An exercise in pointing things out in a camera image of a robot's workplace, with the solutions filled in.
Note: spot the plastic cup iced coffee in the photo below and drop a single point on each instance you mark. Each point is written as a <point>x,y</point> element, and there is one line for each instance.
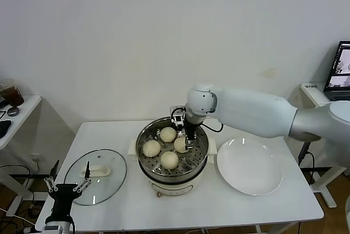
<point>12,96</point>

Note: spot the white wall socket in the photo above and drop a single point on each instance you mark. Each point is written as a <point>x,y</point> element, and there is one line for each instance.
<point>36,159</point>

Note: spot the white steamed baozi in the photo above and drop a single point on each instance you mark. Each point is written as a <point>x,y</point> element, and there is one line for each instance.
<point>151,148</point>
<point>168,134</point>
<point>179,145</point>
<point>169,160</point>

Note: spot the white power strip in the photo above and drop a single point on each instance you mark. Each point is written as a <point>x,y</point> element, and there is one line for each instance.
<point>28,230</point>

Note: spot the white side desk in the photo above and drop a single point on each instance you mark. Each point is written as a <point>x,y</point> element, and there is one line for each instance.
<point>24,113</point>
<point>311,94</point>

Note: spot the steel steamer basket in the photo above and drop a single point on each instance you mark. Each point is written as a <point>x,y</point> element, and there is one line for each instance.
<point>197,160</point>

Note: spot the white round plate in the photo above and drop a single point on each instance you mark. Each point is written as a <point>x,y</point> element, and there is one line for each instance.
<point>248,168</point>

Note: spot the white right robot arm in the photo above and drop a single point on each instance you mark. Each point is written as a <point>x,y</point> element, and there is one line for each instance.
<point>251,111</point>

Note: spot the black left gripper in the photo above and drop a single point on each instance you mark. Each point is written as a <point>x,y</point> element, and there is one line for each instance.
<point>64,193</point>

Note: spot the white printed desk label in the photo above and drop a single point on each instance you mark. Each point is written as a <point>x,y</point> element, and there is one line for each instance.
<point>309,86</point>

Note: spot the black thin-frame glasses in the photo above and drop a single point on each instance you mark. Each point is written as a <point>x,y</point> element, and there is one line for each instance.
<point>3,112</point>

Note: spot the white electric cooker pot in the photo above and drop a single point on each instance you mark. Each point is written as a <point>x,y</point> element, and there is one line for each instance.
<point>172,186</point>

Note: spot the laptop computer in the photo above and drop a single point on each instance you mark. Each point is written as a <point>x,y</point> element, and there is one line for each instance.
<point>339,67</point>

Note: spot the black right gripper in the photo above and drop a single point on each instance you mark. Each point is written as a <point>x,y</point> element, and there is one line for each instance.
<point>191,127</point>

